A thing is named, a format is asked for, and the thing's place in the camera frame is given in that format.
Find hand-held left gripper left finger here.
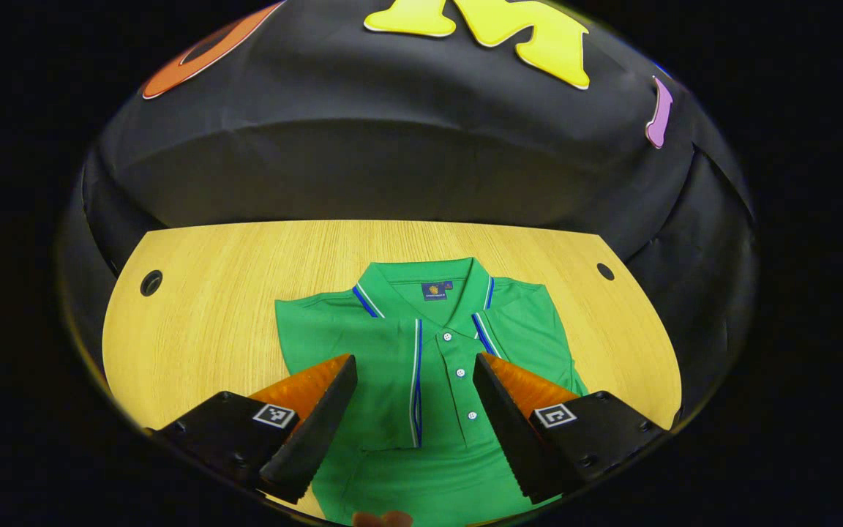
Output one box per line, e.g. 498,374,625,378
145,354,359,506

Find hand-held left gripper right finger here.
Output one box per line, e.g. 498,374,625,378
471,353,670,506

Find green T-shirt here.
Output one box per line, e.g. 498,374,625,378
274,256,589,524

